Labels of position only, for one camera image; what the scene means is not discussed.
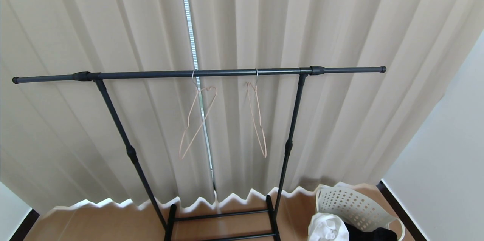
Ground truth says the white printed t-shirt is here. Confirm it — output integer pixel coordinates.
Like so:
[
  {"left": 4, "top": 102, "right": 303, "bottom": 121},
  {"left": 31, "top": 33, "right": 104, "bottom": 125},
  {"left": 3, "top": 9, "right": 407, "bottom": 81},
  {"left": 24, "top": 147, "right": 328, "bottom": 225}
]
[{"left": 307, "top": 213, "right": 351, "bottom": 241}]

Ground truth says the pink clothes hanger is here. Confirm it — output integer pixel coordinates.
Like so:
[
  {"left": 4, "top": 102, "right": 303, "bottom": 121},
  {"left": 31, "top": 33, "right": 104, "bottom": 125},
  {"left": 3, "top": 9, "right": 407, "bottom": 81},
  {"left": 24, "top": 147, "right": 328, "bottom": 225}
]
[
  {"left": 246, "top": 68, "right": 268, "bottom": 159},
  {"left": 179, "top": 70, "right": 218, "bottom": 160}
]

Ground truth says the black clothes rack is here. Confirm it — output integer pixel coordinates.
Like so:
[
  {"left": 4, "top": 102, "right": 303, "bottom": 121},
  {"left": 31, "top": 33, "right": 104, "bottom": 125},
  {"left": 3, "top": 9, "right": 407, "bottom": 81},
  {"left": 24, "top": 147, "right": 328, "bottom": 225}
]
[{"left": 12, "top": 66, "right": 387, "bottom": 241}]

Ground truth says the white laundry basket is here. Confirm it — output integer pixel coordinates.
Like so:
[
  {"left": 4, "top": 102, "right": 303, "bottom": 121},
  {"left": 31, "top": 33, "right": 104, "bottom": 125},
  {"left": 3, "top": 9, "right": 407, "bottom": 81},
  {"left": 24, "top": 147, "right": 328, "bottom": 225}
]
[{"left": 315, "top": 182, "right": 406, "bottom": 241}]

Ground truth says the beige curtain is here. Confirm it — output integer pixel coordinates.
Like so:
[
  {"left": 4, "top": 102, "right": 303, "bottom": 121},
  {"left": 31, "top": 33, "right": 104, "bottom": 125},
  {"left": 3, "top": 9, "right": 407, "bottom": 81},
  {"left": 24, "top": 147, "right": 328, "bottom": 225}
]
[{"left": 0, "top": 0, "right": 484, "bottom": 215}]

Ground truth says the black garment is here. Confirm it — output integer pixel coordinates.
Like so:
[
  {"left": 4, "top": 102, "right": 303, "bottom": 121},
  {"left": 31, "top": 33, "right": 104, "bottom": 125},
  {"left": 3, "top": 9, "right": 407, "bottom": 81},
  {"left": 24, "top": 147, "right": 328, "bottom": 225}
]
[{"left": 343, "top": 222, "right": 398, "bottom": 241}]

